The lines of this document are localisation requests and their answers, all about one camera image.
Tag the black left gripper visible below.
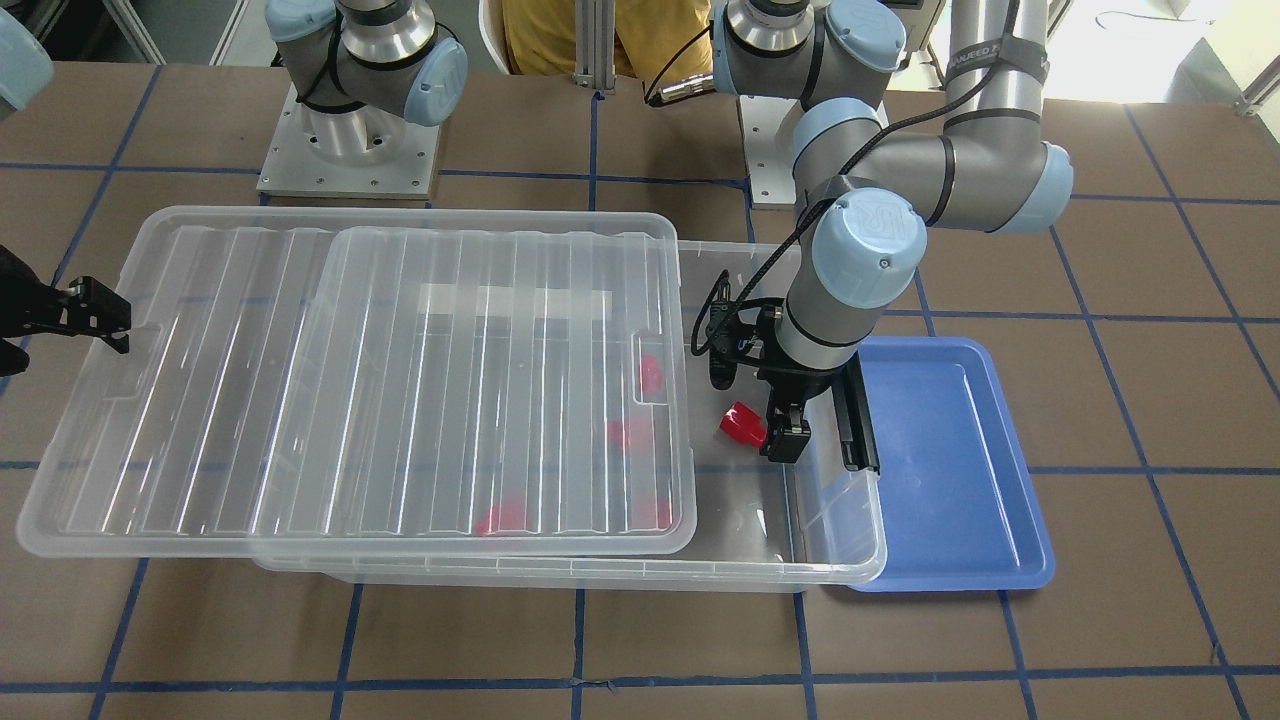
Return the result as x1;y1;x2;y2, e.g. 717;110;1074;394
756;345;851;464

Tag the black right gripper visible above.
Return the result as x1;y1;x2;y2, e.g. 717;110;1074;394
1;246;132;377

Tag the red block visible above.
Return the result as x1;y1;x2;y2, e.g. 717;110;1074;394
637;354;666;402
630;498;673;533
718;402;767;450
605;416;655;454

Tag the clear plastic box lid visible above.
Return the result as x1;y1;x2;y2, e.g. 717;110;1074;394
17;206;698;560

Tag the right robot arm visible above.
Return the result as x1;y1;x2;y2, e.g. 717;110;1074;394
1;1;468;377

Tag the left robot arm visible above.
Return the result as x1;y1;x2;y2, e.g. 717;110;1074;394
690;1;1074;462

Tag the clear plastic storage box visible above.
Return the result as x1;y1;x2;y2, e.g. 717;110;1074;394
248;228;835;592

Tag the blue plastic tray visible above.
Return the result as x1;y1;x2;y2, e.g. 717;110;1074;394
787;337;1056;592

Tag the person in yellow shirt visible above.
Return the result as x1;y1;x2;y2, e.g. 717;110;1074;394
500;0;716;83

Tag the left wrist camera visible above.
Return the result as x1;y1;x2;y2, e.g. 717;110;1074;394
690;269;783;391

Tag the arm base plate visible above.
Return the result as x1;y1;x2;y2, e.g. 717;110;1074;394
256;87;440;202
739;95;838;219

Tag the aluminium frame post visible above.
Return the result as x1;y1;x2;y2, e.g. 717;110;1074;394
572;0;616;95

